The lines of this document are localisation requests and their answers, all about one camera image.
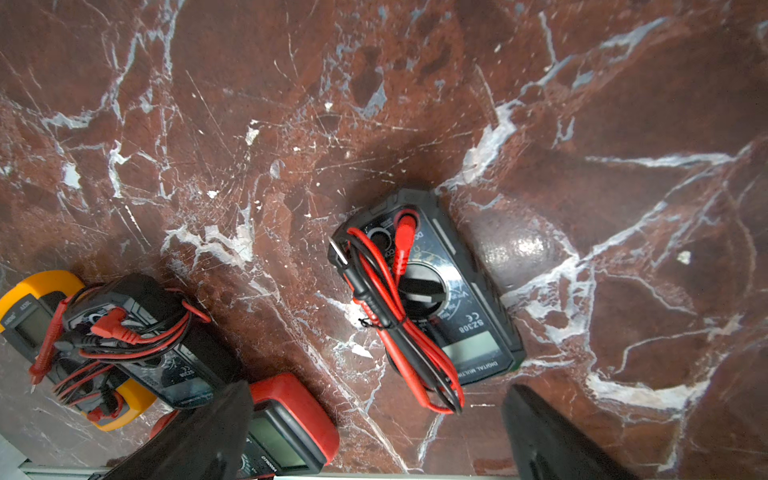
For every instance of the small black multimeter right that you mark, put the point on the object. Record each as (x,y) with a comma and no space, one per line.
(421,289)

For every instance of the small yellow multimeter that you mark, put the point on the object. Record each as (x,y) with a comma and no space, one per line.
(102,393)

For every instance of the large red multimeter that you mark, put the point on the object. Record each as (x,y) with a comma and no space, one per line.
(290,433)

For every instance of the small black multimeter centre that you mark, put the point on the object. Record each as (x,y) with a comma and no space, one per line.
(154,334)

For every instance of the small black multimeter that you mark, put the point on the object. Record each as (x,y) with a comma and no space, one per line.
(421,289)
(154,334)

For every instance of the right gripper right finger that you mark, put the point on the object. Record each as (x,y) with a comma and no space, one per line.
(546,445)

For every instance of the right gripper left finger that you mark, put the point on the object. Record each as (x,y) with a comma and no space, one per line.
(205,443)

